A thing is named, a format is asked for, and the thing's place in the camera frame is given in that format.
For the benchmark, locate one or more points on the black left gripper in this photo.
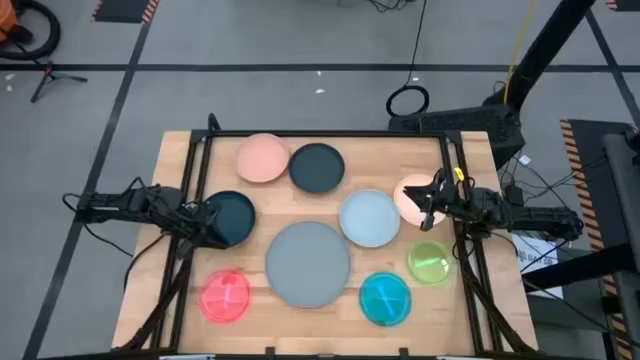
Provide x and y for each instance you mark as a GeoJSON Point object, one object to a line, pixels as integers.
{"type": "Point", "coordinates": [201, 222]}

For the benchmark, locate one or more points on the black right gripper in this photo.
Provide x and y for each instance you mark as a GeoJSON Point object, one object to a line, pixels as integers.
{"type": "Point", "coordinates": [450, 197]}

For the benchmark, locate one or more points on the light blue-grey plastic plate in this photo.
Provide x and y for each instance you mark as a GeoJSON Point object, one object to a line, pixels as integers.
{"type": "Point", "coordinates": [370, 218]}

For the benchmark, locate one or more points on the salmon pink plastic plate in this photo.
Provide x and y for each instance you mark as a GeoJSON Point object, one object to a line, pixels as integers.
{"type": "Point", "coordinates": [262, 157]}
{"type": "Point", "coordinates": [411, 214]}

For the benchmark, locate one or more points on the large grey plastic plate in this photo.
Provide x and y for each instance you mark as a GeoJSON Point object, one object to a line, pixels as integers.
{"type": "Point", "coordinates": [307, 264]}

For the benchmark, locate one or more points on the dark charcoal plastic plate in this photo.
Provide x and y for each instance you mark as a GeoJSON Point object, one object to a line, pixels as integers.
{"type": "Point", "coordinates": [316, 168]}

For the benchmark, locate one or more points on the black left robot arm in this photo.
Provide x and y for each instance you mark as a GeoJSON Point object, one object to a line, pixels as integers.
{"type": "Point", "coordinates": [125, 202]}

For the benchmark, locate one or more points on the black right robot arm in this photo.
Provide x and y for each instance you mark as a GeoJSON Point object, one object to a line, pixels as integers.
{"type": "Point", "coordinates": [540, 220]}

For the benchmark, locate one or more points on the dark teal plastic plate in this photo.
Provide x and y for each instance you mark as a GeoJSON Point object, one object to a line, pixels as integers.
{"type": "Point", "coordinates": [241, 217]}

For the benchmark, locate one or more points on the green translucent plastic plate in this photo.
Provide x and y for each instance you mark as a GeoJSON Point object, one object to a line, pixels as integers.
{"type": "Point", "coordinates": [429, 262]}

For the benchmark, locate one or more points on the red translucent plastic plate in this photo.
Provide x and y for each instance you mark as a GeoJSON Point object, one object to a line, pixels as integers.
{"type": "Point", "coordinates": [224, 296]}

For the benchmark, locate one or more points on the black power adapter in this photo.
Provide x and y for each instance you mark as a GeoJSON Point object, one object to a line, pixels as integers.
{"type": "Point", "coordinates": [513, 195]}

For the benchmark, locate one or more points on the cyan translucent plastic plate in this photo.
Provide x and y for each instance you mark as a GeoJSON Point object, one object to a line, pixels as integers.
{"type": "Point", "coordinates": [385, 299]}

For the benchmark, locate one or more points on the white paper sign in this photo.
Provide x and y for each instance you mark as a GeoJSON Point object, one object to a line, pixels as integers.
{"type": "Point", "coordinates": [537, 255]}

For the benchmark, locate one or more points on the long hazard-striped floor mat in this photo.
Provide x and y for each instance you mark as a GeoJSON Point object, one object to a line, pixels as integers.
{"type": "Point", "coordinates": [575, 170]}

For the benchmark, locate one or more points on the black diagonal beam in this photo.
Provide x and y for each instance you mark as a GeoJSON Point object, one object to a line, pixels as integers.
{"type": "Point", "coordinates": [575, 267]}

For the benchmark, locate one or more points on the black diagonal stand pole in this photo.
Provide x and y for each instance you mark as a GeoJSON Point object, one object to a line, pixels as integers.
{"type": "Point", "coordinates": [545, 50]}

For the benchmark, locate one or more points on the grey cart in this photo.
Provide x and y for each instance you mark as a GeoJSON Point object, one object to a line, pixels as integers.
{"type": "Point", "coordinates": [625, 200]}

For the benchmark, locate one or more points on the black tripod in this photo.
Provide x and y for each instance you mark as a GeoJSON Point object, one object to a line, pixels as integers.
{"type": "Point", "coordinates": [52, 76]}

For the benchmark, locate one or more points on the black hazard-striped floor mat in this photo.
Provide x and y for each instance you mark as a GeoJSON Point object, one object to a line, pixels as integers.
{"type": "Point", "coordinates": [122, 9]}

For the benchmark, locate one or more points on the orange vacuum body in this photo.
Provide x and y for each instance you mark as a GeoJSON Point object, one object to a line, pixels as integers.
{"type": "Point", "coordinates": [6, 17]}

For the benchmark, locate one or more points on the black aluminium table frame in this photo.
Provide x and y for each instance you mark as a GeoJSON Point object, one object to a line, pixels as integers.
{"type": "Point", "coordinates": [325, 134]}

